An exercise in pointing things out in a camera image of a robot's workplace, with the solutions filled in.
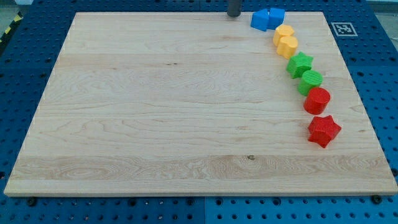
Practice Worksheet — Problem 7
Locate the blue cube block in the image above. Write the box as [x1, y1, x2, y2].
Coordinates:
[251, 9, 269, 31]

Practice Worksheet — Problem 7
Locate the yellow hexagon block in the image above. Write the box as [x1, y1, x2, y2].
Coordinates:
[272, 24, 295, 47]

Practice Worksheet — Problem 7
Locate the light wooden board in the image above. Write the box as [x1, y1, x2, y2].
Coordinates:
[4, 12, 397, 197]

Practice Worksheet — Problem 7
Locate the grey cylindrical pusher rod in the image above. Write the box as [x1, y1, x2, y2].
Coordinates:
[227, 0, 242, 17]

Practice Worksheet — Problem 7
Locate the green star block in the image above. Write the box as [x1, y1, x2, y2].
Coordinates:
[286, 52, 313, 79]

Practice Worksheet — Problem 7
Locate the yellow heart block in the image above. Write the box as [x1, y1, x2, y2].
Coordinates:
[276, 36, 299, 59]

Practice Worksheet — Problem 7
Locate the green cylinder block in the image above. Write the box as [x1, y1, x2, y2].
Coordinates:
[297, 70, 323, 96]

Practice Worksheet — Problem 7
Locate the red cylinder block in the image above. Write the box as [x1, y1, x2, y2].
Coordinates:
[303, 87, 331, 115]

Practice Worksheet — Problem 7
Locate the blue crescent block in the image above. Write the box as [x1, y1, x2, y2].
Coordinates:
[267, 7, 285, 30]

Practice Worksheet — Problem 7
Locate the red star block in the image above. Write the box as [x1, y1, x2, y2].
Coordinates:
[308, 115, 342, 148]

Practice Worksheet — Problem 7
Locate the white fiducial marker tag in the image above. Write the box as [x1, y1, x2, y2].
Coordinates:
[331, 22, 358, 37]

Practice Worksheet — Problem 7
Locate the black bolt left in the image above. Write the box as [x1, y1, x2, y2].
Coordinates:
[26, 197, 37, 207]

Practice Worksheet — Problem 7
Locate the black bolt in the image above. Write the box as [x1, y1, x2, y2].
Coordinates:
[26, 197, 37, 207]
[371, 195, 382, 205]

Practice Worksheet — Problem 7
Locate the black bolt right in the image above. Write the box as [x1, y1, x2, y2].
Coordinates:
[371, 195, 382, 205]

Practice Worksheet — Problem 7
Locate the yellow black hazard tape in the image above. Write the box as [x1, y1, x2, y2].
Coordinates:
[1, 11, 24, 44]

